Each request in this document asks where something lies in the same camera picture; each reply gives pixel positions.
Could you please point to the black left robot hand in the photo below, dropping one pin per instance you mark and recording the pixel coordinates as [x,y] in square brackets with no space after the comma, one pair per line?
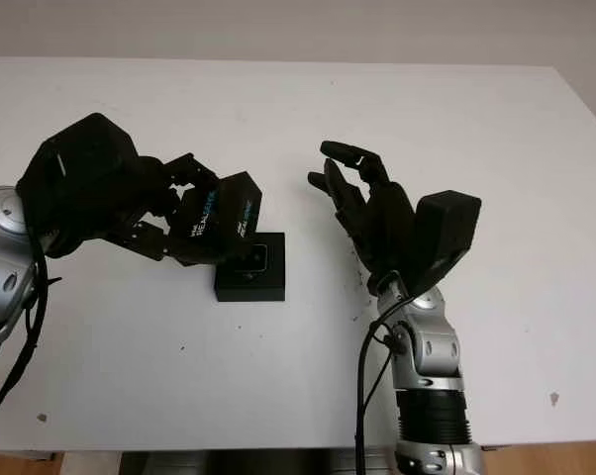
[144,232]

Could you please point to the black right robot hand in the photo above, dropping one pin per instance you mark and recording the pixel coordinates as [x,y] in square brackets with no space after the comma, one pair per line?
[382,213]

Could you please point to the black RealSense printed box lid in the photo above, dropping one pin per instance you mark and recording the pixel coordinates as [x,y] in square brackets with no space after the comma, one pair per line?
[228,218]

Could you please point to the small silver depth camera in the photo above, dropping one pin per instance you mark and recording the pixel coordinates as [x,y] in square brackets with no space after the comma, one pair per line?
[258,257]

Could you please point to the black box base foam insert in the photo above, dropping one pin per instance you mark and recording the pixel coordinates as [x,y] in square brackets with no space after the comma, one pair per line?
[251,289]

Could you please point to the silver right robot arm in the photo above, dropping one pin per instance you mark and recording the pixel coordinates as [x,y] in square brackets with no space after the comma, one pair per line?
[427,356]

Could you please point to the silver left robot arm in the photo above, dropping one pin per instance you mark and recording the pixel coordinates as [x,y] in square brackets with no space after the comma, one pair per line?
[1,267]

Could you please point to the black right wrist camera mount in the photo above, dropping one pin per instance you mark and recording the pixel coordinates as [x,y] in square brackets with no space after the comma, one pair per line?
[446,232]

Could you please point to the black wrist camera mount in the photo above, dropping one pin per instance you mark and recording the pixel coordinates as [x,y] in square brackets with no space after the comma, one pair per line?
[80,168]
[446,232]

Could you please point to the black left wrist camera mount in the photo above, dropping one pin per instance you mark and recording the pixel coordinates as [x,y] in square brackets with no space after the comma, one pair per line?
[80,168]

